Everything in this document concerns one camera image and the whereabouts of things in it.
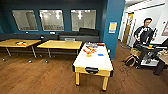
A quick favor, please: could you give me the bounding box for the long wooden table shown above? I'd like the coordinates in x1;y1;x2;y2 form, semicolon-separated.
0;38;43;63
36;39;84;63

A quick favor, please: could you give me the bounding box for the interior glass window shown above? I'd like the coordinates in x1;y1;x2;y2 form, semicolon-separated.
70;8;97;32
38;9;65;32
11;9;39;32

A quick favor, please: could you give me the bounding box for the dark grey sofa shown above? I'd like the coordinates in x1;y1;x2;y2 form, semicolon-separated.
57;27;101;44

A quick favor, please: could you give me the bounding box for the person in dark clothes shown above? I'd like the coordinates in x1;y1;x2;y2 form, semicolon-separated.
132;17;156;50

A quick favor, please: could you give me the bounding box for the yellow wall sign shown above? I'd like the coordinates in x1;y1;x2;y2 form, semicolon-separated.
108;21;118;35

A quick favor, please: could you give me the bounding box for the small orange toy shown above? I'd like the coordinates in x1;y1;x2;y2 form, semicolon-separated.
15;41;28;47

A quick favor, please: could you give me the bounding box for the open cardboard box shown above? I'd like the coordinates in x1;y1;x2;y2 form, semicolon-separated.
129;48;142;58

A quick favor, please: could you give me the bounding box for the blue round paddle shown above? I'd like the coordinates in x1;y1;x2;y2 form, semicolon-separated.
97;53;105;57

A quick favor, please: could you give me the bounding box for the yellow air hockey table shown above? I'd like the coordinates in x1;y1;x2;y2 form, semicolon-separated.
72;42;115;92

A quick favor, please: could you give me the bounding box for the red and black item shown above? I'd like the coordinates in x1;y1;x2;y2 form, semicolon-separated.
96;42;106;47

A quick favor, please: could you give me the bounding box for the grey sofa cushion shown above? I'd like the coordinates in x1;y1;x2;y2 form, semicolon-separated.
64;37;77;42

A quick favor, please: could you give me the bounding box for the brown wooden door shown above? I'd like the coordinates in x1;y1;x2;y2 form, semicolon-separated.
122;12;135;46

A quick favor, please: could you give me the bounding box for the brown backpack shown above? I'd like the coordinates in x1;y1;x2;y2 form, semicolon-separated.
123;54;139;68

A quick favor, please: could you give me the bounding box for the colourful game box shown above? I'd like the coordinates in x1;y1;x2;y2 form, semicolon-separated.
85;42;98;49

